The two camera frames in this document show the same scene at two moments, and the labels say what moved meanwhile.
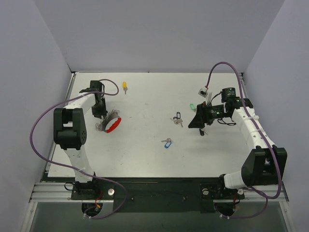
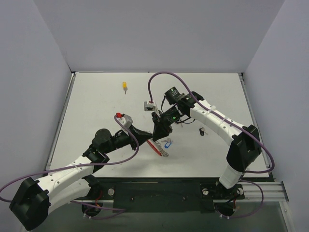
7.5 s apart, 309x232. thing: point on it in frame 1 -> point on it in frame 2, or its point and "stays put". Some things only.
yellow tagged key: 124,86 stays put
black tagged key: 202,132 stays put
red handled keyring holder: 110,123 -> 157,147
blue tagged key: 169,142 stays put
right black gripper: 203,114 -> 160,123
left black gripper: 99,111 -> 133,139
